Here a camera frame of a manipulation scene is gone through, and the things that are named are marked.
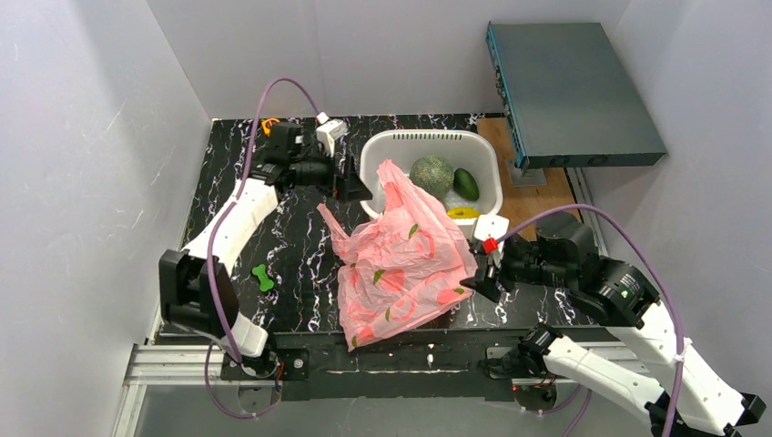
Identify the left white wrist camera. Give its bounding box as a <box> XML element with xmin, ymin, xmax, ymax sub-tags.
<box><xmin>315</xmin><ymin>118</ymin><xmax>349</xmax><ymax>156</ymax></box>

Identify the fake green avocado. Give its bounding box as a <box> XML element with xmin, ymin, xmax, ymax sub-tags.
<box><xmin>452</xmin><ymin>168</ymin><xmax>480</xmax><ymax>201</ymax></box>

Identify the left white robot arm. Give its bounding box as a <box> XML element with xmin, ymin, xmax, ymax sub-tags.
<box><xmin>158</xmin><ymin>114</ymin><xmax>372</xmax><ymax>362</ymax></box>

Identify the wooden board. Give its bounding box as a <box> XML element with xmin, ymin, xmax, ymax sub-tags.
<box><xmin>476</xmin><ymin>117</ymin><xmax>576</xmax><ymax>229</ymax></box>

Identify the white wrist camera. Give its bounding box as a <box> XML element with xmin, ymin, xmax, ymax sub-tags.
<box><xmin>315</xmin><ymin>118</ymin><xmax>349</xmax><ymax>156</ymax></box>
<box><xmin>472</xmin><ymin>214</ymin><xmax>510</xmax><ymax>255</ymax></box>

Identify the black marble mat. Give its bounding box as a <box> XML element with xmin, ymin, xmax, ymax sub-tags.
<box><xmin>184</xmin><ymin>113</ymin><xmax>589</xmax><ymax>332</ymax></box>

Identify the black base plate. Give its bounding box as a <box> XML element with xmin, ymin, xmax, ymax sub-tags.
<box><xmin>219</xmin><ymin>325</ymin><xmax>641</xmax><ymax>404</ymax></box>

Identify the grey metal box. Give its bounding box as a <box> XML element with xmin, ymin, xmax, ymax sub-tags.
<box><xmin>485</xmin><ymin>23</ymin><xmax>667</xmax><ymax>170</ymax></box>

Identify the pink plastic bag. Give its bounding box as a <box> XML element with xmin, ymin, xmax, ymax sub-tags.
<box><xmin>318</xmin><ymin>160</ymin><xmax>477</xmax><ymax>351</ymax></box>

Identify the green bone toy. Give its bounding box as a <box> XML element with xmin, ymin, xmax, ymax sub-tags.
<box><xmin>251</xmin><ymin>264</ymin><xmax>275</xmax><ymax>293</ymax></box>

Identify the aluminium frame rail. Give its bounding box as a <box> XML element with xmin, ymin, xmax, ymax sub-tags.
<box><xmin>112</xmin><ymin>343</ymin><xmax>665</xmax><ymax>437</ymax></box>

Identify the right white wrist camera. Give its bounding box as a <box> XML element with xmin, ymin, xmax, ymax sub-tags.
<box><xmin>472</xmin><ymin>214</ymin><xmax>510</xmax><ymax>255</ymax></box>

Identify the green fake melon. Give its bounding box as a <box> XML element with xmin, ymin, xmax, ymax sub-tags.
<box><xmin>409</xmin><ymin>155</ymin><xmax>454</xmax><ymax>199</ymax></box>

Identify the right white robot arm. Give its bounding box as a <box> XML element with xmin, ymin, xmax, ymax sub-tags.
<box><xmin>464</xmin><ymin>211</ymin><xmax>767</xmax><ymax>436</ymax></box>

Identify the orange tape measure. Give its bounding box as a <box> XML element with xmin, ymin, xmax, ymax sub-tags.
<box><xmin>260</xmin><ymin>117</ymin><xmax>280</xmax><ymax>137</ymax></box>

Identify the fake yellow fruit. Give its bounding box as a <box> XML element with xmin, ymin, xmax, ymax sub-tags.
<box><xmin>447</xmin><ymin>207</ymin><xmax>481</xmax><ymax>219</ymax></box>

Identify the white plastic basin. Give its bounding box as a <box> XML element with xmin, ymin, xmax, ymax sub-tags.
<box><xmin>360</xmin><ymin>129</ymin><xmax>503</xmax><ymax>236</ymax></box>

